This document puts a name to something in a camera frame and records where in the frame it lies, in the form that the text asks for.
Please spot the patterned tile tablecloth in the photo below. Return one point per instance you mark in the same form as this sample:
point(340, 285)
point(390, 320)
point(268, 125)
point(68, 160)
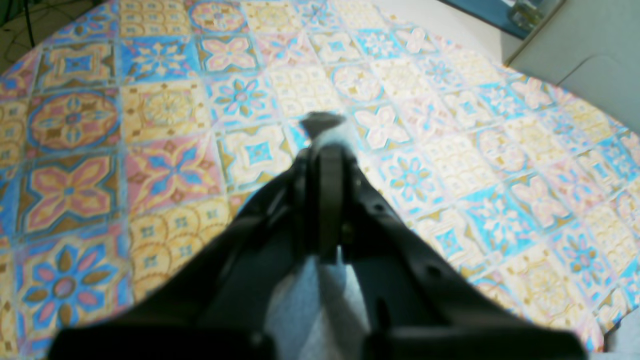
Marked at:
point(131, 136)

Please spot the grey T-shirt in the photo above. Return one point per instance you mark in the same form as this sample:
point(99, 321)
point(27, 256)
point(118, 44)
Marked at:
point(316, 310)

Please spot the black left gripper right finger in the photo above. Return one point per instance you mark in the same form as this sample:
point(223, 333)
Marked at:
point(418, 306)

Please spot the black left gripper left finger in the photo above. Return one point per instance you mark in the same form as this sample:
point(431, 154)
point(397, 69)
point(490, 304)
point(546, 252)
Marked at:
point(215, 307)

